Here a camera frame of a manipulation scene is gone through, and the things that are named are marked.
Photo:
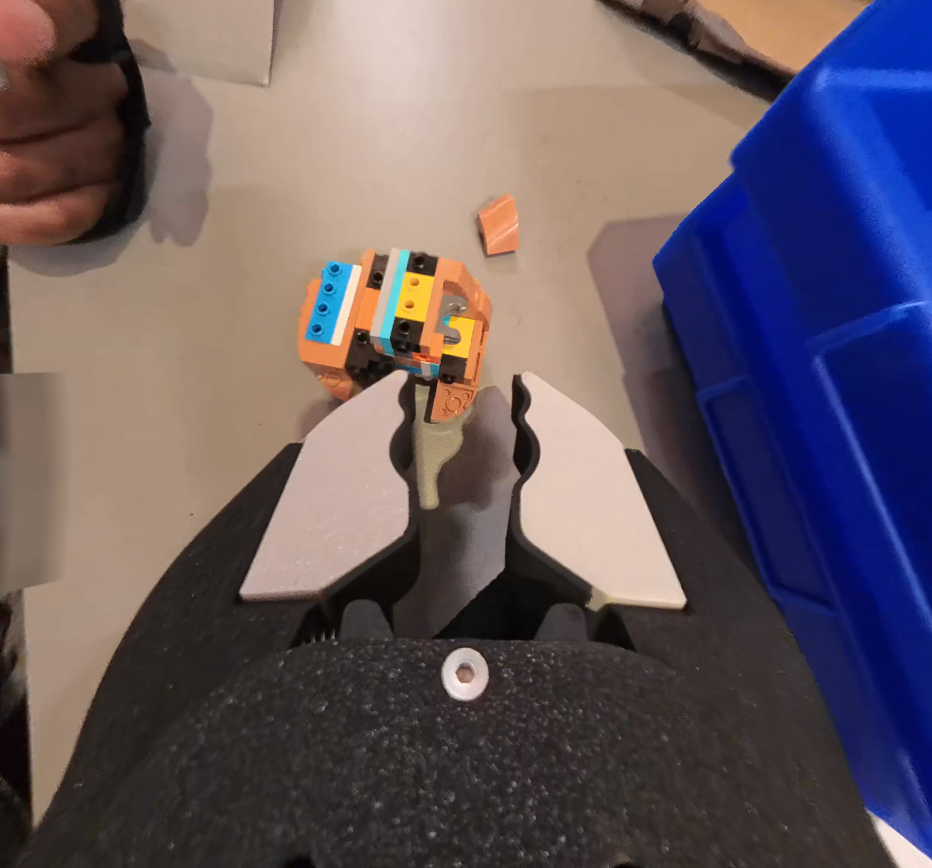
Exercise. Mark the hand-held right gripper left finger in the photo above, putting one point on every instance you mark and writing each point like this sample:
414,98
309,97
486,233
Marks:
335,511

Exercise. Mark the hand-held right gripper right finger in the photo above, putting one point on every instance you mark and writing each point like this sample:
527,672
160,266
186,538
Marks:
590,519

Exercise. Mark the colourful toy brick model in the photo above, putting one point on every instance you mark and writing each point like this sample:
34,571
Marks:
408,307

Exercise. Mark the blue plastic bin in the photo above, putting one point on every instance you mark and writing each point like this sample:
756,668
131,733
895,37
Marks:
837,300

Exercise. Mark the person's left hand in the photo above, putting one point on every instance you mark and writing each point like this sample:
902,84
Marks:
51,140

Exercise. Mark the plain white paper bag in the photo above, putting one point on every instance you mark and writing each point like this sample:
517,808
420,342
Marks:
211,9

